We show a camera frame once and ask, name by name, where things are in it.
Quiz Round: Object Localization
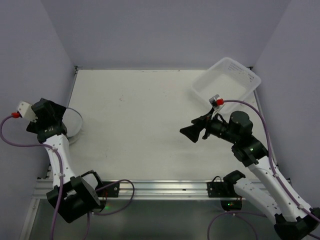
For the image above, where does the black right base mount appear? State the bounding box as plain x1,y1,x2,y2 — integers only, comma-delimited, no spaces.
206,176,243,212

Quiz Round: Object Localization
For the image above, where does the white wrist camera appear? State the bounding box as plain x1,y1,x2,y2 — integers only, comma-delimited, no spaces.
17,101,38,123
209,94,224,117

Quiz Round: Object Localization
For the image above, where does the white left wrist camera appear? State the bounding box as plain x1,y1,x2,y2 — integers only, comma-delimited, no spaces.
17,101,38,123

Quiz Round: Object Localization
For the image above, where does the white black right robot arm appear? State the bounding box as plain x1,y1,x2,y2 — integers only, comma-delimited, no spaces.
180,111,320,240

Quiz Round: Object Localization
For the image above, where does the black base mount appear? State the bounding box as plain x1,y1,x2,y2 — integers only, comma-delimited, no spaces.
95,181,120,200
206,176,243,212

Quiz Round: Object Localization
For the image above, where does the white plastic basket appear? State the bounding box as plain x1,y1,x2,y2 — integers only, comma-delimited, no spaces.
190,57,262,109

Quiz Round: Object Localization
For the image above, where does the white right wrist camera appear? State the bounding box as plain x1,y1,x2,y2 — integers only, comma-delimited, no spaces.
209,94,224,117

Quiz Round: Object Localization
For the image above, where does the white mesh laundry bag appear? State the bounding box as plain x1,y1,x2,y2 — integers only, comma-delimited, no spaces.
62,107,83,145

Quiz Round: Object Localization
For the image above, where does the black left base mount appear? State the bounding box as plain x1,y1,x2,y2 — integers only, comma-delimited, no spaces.
95,181,120,200

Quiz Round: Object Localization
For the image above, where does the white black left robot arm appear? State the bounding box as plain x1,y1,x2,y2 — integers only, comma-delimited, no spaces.
26,98,103,223

